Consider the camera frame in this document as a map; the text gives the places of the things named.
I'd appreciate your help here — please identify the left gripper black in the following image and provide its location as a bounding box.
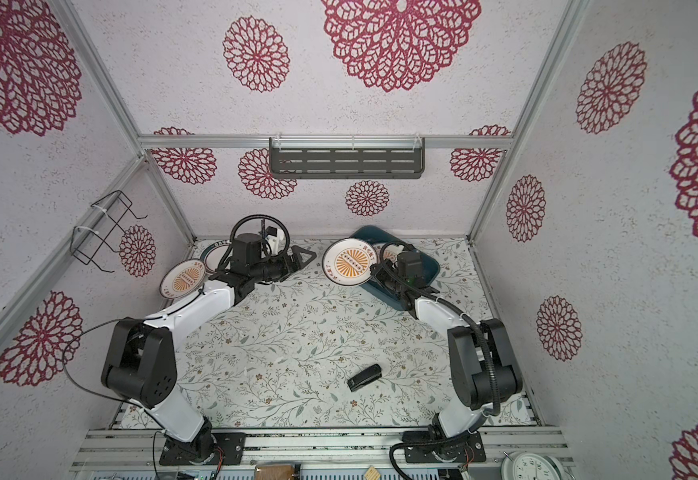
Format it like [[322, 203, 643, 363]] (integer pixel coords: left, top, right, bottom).
[[252, 244, 318, 283]]

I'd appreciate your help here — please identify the green red rim plate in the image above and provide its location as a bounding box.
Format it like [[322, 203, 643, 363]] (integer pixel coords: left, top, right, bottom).
[[200, 239, 231, 274]]

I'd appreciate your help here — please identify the orange sunburst plate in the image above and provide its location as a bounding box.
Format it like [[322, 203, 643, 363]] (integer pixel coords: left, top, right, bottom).
[[159, 258, 207, 300], [322, 238, 379, 287]]

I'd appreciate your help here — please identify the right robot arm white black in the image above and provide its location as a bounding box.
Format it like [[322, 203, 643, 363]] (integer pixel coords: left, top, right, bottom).
[[371, 249, 523, 440]]

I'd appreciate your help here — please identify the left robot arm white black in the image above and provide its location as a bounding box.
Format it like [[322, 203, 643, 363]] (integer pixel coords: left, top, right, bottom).
[[102, 227, 317, 444]]

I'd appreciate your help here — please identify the teal plastic bin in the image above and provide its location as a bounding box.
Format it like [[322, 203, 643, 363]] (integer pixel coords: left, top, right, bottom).
[[351, 225, 440, 313]]

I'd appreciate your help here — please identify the black stapler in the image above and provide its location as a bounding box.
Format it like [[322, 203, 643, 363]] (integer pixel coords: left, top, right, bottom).
[[347, 364, 382, 392]]

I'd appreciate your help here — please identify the white analog clock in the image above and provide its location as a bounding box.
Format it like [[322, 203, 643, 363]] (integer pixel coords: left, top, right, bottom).
[[500, 452, 568, 480]]

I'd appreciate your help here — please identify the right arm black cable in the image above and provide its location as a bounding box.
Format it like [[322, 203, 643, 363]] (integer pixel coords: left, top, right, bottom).
[[378, 241, 503, 480]]

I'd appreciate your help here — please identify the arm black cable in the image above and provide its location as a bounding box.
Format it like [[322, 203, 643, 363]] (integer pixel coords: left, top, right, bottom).
[[62, 213, 291, 415], [378, 241, 503, 480]]

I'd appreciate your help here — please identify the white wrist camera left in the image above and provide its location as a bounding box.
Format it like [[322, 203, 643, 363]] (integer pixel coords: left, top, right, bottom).
[[265, 226, 286, 256]]

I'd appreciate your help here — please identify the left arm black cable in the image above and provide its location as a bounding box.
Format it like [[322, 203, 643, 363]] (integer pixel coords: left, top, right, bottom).
[[62, 213, 291, 415]]

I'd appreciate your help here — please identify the grey wall shelf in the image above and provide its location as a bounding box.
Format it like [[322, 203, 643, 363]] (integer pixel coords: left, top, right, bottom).
[[269, 137, 426, 180]]

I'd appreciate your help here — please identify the black wire wall rack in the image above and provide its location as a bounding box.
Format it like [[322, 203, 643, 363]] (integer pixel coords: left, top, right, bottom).
[[69, 189, 147, 274]]

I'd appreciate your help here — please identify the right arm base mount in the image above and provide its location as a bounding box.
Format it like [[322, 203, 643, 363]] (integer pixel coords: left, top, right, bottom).
[[402, 431, 487, 464]]

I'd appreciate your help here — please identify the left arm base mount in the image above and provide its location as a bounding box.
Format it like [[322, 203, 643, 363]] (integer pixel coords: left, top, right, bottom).
[[158, 432, 247, 467]]

